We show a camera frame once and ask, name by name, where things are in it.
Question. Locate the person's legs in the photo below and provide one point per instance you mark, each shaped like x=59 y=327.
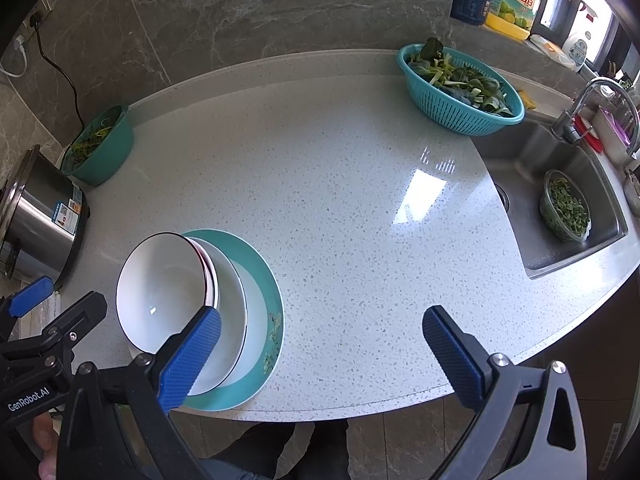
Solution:
x=280 y=450

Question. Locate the yellow oil bottle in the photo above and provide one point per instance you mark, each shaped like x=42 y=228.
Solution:
x=515 y=7

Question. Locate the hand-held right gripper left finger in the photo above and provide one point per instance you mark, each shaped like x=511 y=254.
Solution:
x=190 y=360

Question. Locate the white bowl with red print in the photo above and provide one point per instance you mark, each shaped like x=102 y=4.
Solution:
x=160 y=285

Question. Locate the white plate with dark rim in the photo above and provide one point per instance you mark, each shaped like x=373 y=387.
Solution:
x=254 y=320

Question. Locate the teal plastic colander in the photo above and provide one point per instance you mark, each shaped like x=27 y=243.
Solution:
x=450 y=110

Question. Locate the clear bowl of chopped greens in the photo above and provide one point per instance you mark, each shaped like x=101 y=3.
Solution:
x=565 y=210

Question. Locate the large white bowl dark rim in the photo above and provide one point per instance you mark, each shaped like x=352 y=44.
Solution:
x=232 y=320

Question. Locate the teal basin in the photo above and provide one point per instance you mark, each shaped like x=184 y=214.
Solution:
x=112 y=160

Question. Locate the leafy greens in colander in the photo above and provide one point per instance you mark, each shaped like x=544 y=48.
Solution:
x=465 y=80

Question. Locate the steel sink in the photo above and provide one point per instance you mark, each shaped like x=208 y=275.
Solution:
x=525 y=175

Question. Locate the person's left hand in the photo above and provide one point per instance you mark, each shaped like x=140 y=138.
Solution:
x=45 y=440

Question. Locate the white bottle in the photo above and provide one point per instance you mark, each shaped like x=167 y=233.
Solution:
x=577 y=50

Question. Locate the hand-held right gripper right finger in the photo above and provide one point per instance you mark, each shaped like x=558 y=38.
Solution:
x=452 y=355

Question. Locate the white rag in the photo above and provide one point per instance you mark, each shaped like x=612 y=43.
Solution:
x=547 y=46

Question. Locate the red sink item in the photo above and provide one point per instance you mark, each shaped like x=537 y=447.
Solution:
x=590 y=137

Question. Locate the deep teal floral plate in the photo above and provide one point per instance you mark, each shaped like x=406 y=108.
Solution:
x=274 y=310

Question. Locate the yellow sponge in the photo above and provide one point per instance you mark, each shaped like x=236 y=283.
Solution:
x=527 y=101

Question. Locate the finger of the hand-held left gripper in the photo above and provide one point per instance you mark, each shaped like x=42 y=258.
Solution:
x=30 y=296
x=82 y=312

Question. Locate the white container with purple item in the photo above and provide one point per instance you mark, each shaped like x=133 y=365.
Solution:
x=612 y=135

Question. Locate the steel rice cooker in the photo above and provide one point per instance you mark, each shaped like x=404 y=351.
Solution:
x=40 y=230

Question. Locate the chrome faucet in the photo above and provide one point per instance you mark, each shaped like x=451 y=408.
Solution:
x=562 y=122

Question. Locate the vegetable scraps in basin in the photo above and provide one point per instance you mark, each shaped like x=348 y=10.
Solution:
x=92 y=137

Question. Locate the dark blue container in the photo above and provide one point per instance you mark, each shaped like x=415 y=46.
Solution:
x=467 y=2

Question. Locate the white cloth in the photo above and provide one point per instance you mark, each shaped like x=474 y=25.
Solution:
x=54 y=302

